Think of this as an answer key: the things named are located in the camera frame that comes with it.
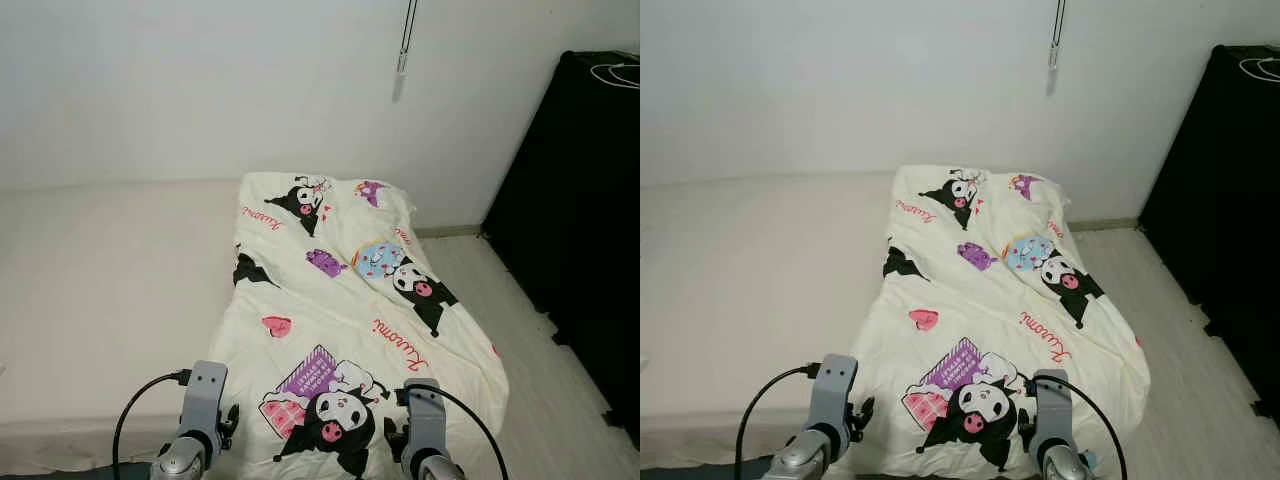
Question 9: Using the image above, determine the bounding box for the black cabinet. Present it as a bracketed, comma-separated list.
[482, 50, 641, 446]
[1140, 45, 1280, 421]

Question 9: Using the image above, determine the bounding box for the grey blind wand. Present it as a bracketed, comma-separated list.
[395, 0, 419, 76]
[1045, 0, 1069, 71]

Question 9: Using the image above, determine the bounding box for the cream cartoon print blanket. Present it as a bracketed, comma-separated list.
[850, 165, 1151, 479]
[205, 172, 511, 480]

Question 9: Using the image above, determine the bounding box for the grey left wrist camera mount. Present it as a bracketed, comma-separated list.
[180, 360, 229, 441]
[808, 354, 859, 433]

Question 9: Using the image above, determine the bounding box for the cream sheeted mattress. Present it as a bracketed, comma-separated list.
[0, 178, 261, 476]
[640, 172, 901, 471]

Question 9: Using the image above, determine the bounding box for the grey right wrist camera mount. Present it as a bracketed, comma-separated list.
[1030, 369, 1071, 451]
[403, 378, 446, 461]

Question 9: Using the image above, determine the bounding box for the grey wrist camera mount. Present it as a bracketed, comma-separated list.
[403, 378, 446, 461]
[1030, 369, 1071, 451]
[808, 354, 859, 433]
[180, 360, 229, 441]

